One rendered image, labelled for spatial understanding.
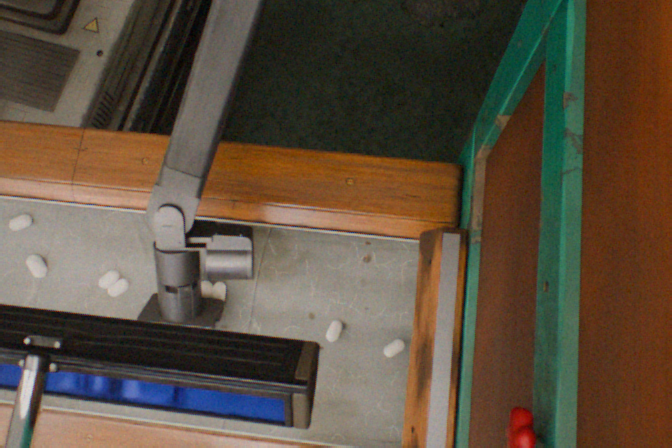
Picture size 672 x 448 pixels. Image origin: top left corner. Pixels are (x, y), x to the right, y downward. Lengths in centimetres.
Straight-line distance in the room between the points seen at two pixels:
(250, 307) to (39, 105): 72
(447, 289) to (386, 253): 16
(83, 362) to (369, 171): 51
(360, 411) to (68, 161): 58
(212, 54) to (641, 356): 54
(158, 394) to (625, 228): 43
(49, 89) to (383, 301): 87
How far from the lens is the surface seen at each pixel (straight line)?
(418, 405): 84
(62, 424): 101
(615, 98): 40
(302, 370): 58
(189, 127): 76
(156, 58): 158
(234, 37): 73
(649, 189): 34
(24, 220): 107
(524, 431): 43
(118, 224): 103
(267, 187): 95
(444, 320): 82
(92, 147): 105
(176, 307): 86
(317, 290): 94
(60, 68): 148
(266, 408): 60
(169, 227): 79
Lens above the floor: 167
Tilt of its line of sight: 75 degrees down
